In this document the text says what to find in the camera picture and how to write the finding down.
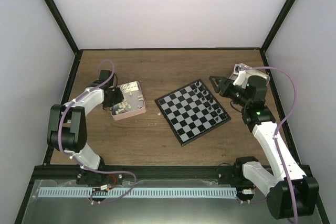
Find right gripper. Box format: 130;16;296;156
209;76;250;108

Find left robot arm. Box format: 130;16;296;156
47;70;123;184

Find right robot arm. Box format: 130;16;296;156
209;75;319;220

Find white chess pieces in tin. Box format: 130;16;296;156
115;99;132;115

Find pink metal tin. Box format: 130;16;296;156
111;81;146;121

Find yellow metal tin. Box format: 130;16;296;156
229;66;270;89

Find black white chessboard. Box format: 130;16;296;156
155;79;231;146

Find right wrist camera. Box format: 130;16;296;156
233;63;249;76

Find black aluminium frame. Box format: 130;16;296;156
15;0;329;223

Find light blue slotted rail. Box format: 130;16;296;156
38;187;237;199

